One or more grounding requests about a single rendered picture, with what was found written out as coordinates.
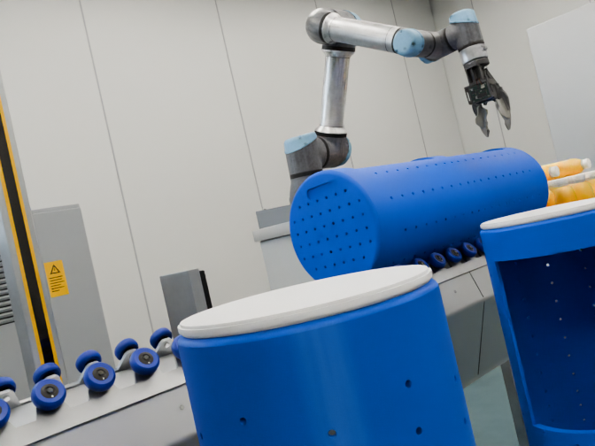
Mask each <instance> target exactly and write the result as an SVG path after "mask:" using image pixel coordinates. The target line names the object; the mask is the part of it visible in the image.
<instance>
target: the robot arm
mask: <svg viewBox="0 0 595 446"><path fill-rule="evenodd" d="M449 20H450V26H448V27H445V28H443V29H442V30H440V31H438V32H428V31H422V30H416V29H413V28H404V27H395V26H390V25H384V24H379V23H374V22H368V21H363V20H361V19H360V17H359V16H358V15H357V14H356V13H354V12H349V11H347V10H336V9H329V8H319V9H316V10H314V11H313V12H311V13H310V15H309V16H308V18H307V20H306V23H305V30H306V32H307V35H308V36H309V38H310V39H311V40H312V41H314V42H316V43H318V44H322V47H321V50H322V51H323V53H324V54H325V56H326V57H325V66H324V76H323V87H322V97H321V116H320V124H319V125H318V126H317V127H316V128H315V129H314V132H311V133H307V134H304V135H299V136H295V137H292V138H290V139H287V140H286V141H285V142H284V149H285V151H284V153H285V155H286V159H287V164H288V168H289V173H290V198H289V200H290V204H292V201H293V198H294V196H295V194H296V192H297V191H298V188H299V187H300V185H301V184H302V183H303V182H304V181H305V180H306V179H307V178H308V177H310V176H311V175H313V174H314V173H317V172H320V171H323V170H322V169H325V168H335V167H338V166H341V165H344V164H345V163H346V162H347V161H348V159H349V158H350V156H351V153H352V145H351V143H350V140H349V139H348V137H346V136H347V131H346V130H345V129H344V111H345V102H346V93H347V84H348V75H349V66H350V57H351V56H352V55H353V54H354V53H355V49H356V46H360V47H365V48H369V49H374V50H382V51H387V52H391V53H396V54H399V55H400V56H403V57H406V58H419V59H420V61H423V63H424V64H430V63H432V62H436V61H438V60H439V59H440V58H443V57H445V56H447V55H449V54H451V53H453V52H454V51H456V50H457V51H458V52H459V55H460V61H461V63H462V66H464V70H465V72H466V75H467V80H468V84H469V85H468V86H467V87H465V88H464V89H465V93H466V96H467V101H468V104H469V105H472V109H473V112H474V114H475V116H476V117H475V123H476V124H477V126H479V127H480V128H481V130H482V132H483V134H484V135H485V136H486V137H489V133H490V130H489V128H488V121H487V115H488V110H487V109H485V108H484V107H483V106H482V104H483V105H487V103H488V102H490V101H494V102H496V108H497V110H498V111H499V113H500V115H501V116H502V118H503V119H504V121H505V125H506V128H507V130H510V128H511V111H510V110H511V108H510V102H509V97H508V95H507V93H506V92H505V90H503V87H500V86H499V83H497V82H496V80H495V79H494V78H493V76H492V75H491V73H490V72H489V70H488V69H487V68H484V67H486V66H487V65H488V64H489V63H490V61H489V59H488V53H487V49H488V47H487V46H485V44H484V40H483V35H482V32H481V28H480V26H479V21H478V20H477V17H476V15H475V11H474V10H473V9H463V10H460V11H457V12H455V13H454V14H453V15H451V16H450V18H449ZM467 93H468V94H467ZM468 95H469V99H470V101H469V99H468Z"/></svg>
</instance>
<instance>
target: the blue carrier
mask: <svg viewBox="0 0 595 446"><path fill-rule="evenodd" d="M548 195H549V188H548V182H547V179H546V176H545V172H544V170H543V169H542V167H541V165H540V164H539V163H538V162H537V161H536V160H535V159H534V158H533V157H532V156H531V155H529V154H528V153H526V152H524V151H522V150H518V149H515V148H496V149H490V150H485V151H483V152H478V153H471V154H465V155H458V156H451V157H445V156H434V157H427V158H417V159H415V160H412V161H410V162H405V163H397V164H391V165H379V166H371V167H364V168H358V169H353V168H337V169H330V170H324V171H320V172H317V173H314V174H313V175H311V176H310V177H308V178H307V179H306V180H305V181H304V182H303V183H302V184H301V185H300V187H299V188H298V190H297V192H296V194H295V196H294V198H293V201H292V204H291V208H290V237H291V241H292V245H293V248H294V251H295V252H296V255H297V258H298V260H299V262H300V263H301V265H302V266H303V267H304V268H305V270H306V271H307V273H308V274H309V275H310V276H311V277H312V278H313V279H314V280H316V281H317V280H321V279H326V278H330V277H335V276H339V275H344V274H348V273H357V272H363V271H368V270H374V269H380V268H386V267H393V266H395V265H398V264H400V265H411V263H412V261H413V260H414V259H415V258H421V259H423V260H424V261H426V262H427V263H429V255H430V254H431V253H433V252H435V253H439V254H441V255H442V256H443V257H444V258H446V256H445V254H444V253H445V251H446V249H448V248H450V247H451V248H454V249H456V250H458V251H459V252H461V250H460V245H461V244H462V243H464V242H468V243H470V244H472V245H473V246H474V247H475V240H476V239H477V238H481V236H480V232H481V230H482V228H481V227H480V225H482V223H484V222H486V221H489V220H493V219H498V218H502V217H505V216H509V215H514V214H517V213H521V212H525V211H532V210H536V209H541V208H545V207H546V205H547V201H548Z"/></svg>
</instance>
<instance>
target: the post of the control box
mask: <svg viewBox="0 0 595 446"><path fill-rule="evenodd" d="M500 366H501V370H502V373H503V378H504V382H505V385H506V392H507V396H508V400H509V404H510V408H511V412H512V416H513V420H514V427H515V431H516V434H517V438H518V443H519V446H529V441H528V436H527V433H526V429H525V425H524V421H523V417H522V410H521V406H520V403H519V398H518V395H517V391H516V387H515V383H514V377H513V372H512V368H511V365H510V361H509V360H507V361H506V362H505V363H503V364H502V365H500Z"/></svg>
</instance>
